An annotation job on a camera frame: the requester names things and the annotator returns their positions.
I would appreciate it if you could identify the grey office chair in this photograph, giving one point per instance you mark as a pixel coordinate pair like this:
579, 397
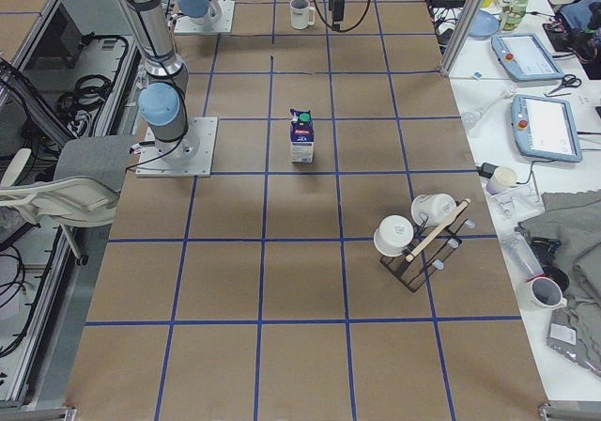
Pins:
84, 191

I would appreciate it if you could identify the light blue bowl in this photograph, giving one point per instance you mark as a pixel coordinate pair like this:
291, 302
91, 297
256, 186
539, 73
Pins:
484, 25

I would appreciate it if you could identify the teach pendant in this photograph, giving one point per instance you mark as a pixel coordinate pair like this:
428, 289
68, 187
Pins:
545, 128
525, 58

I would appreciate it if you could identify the black power adapter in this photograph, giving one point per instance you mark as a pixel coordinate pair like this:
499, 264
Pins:
486, 170

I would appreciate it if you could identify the white mug on rack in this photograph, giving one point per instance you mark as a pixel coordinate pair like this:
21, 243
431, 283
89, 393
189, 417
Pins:
431, 210
393, 235

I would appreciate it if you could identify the lower teach pendant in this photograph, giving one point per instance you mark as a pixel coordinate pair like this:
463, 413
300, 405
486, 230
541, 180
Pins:
545, 128

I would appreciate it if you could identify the blue white milk carton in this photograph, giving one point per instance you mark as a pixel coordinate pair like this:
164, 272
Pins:
302, 136

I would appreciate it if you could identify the black wire mug rack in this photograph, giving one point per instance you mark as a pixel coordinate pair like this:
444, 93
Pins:
430, 248

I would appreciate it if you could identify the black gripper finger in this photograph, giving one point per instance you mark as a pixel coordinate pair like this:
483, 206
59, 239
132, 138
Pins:
338, 13
331, 6

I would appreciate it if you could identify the white ribbed mug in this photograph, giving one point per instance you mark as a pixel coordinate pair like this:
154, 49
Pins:
302, 14

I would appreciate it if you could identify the white mug grey interior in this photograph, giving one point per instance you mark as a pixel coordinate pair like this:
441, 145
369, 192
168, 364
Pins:
545, 293

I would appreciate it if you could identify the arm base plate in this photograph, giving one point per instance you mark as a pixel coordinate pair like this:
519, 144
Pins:
218, 20
192, 157

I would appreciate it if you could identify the white plastic spoon tool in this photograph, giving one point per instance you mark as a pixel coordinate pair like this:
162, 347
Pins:
471, 118

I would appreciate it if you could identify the upper teach pendant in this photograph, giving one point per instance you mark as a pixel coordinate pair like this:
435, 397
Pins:
525, 58

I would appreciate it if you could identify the grey cloth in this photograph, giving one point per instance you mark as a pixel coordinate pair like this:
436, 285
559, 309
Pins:
573, 220

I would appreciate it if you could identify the cream lavender cup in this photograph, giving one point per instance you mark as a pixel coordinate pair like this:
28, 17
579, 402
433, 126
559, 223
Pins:
502, 179

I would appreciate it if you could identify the clear plastic bottle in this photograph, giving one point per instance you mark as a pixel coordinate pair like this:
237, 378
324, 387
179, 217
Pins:
520, 252

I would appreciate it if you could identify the aluminium frame post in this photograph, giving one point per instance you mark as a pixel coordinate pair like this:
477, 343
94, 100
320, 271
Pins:
459, 36

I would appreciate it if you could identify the black scissors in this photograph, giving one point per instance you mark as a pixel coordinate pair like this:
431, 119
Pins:
568, 81

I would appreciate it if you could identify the green glass jar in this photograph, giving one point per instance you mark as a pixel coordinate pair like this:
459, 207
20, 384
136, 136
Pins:
512, 14

